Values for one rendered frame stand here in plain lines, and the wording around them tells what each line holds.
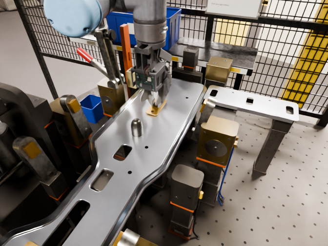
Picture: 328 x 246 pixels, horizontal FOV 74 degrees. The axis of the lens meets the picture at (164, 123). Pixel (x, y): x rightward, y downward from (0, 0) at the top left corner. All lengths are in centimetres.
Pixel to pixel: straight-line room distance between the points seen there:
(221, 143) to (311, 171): 56
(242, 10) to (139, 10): 63
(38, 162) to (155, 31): 38
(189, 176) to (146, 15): 36
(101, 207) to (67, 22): 34
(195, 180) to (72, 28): 38
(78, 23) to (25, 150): 27
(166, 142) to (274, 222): 47
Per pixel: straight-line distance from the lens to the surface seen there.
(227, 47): 106
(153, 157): 54
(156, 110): 66
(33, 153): 52
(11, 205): 60
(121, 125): 63
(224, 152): 59
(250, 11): 106
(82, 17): 38
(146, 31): 51
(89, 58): 73
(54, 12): 39
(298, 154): 110
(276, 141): 83
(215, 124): 57
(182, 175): 52
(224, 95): 77
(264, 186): 92
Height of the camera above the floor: 141
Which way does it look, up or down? 41 degrees down
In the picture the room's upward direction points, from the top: straight up
